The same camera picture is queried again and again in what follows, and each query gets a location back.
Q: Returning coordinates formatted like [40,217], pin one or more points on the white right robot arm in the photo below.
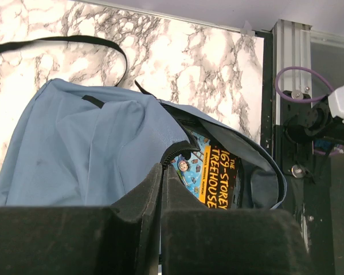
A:
[325,121]

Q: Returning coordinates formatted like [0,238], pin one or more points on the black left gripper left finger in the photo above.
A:
[122,238]

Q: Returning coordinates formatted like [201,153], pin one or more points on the blue student backpack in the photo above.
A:
[89,146]

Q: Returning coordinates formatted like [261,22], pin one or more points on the aluminium rail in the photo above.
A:
[292,47]

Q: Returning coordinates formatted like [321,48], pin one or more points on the black cover story book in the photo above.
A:
[211,174]

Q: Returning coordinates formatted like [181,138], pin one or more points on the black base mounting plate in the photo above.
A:
[306,171]

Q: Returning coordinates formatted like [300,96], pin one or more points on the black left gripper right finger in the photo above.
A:
[199,240]

